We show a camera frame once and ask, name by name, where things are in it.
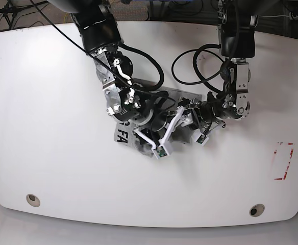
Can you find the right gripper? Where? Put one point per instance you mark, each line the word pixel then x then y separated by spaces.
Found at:
pixel 162 127

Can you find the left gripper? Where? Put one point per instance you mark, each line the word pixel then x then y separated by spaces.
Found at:
pixel 199 116

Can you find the grey T-shirt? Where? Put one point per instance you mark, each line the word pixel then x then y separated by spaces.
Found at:
pixel 123 131

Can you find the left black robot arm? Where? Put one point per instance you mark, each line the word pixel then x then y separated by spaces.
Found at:
pixel 229 87

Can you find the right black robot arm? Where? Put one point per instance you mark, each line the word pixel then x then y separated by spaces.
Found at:
pixel 102 42

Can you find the red tape marking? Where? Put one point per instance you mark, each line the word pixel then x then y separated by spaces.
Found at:
pixel 281 160

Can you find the black tripod stand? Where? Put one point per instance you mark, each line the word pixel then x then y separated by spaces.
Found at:
pixel 10 12

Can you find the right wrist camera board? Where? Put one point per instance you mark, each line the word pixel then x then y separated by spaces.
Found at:
pixel 163 150

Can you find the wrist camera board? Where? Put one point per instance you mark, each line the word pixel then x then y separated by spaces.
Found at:
pixel 163 150
pixel 200 138

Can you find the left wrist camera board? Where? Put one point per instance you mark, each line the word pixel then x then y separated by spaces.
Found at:
pixel 200 138

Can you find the right table cable grommet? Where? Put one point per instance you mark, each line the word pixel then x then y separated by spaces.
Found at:
pixel 257 210

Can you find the table cable grommet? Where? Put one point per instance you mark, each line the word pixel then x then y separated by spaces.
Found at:
pixel 33 200
pixel 257 210

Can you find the left table cable grommet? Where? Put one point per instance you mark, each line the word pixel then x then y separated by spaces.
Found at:
pixel 33 200

